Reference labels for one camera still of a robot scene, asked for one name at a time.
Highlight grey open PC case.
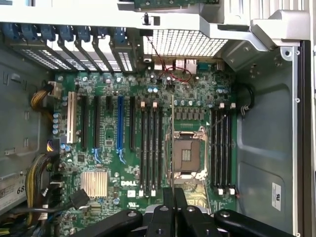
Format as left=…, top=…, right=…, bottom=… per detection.
left=0, top=0, right=316, bottom=237

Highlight silver finned heat sink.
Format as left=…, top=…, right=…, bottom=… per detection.
left=80, top=170, right=109, bottom=199

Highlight long black expansion slot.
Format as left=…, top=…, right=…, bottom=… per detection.
left=93, top=95, right=101, bottom=149
left=80, top=95, right=89, bottom=151
left=129, top=95, right=136, bottom=152

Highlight blue card retention clip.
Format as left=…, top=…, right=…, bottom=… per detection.
left=114, top=26, right=128, bottom=44
left=40, top=24, right=58, bottom=42
left=1, top=23, right=21, bottom=42
left=58, top=24, right=75, bottom=42
left=20, top=23, right=40, bottom=42
left=76, top=24, right=93, bottom=42

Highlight metal socket cover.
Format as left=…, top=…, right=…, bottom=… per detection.
left=172, top=171, right=208, bottom=186

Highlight yellow black power cable bundle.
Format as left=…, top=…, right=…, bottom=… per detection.
left=24, top=138, right=62, bottom=237

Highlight thin metal locking lever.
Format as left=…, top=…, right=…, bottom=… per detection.
left=206, top=114, right=227, bottom=133
left=202, top=184, right=212, bottom=214

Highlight green motherboard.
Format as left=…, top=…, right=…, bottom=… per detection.
left=50, top=58, right=238, bottom=237

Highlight yellow black power plug cable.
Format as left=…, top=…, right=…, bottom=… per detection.
left=30, top=80, right=63, bottom=117

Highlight metal CPU socket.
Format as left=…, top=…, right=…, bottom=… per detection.
left=165, top=125, right=209, bottom=185

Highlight white expansion slot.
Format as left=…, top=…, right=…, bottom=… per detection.
left=67, top=90, right=78, bottom=144

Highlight black fan cable loop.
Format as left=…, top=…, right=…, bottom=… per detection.
left=236, top=82, right=255, bottom=120

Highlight red black twisted wire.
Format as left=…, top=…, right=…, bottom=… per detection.
left=144, top=34, right=193, bottom=84

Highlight grey power supply unit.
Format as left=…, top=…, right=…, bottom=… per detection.
left=0, top=170, right=28, bottom=218

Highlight RAM slot black clips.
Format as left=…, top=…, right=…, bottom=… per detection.
left=223, top=103, right=230, bottom=188
left=146, top=101, right=152, bottom=197
left=211, top=103, right=218, bottom=188
left=157, top=101, right=164, bottom=196

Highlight black data connector cable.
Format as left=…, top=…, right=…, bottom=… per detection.
left=0, top=189, right=90, bottom=218

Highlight blue expansion slot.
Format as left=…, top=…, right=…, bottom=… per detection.
left=117, top=95, right=124, bottom=151

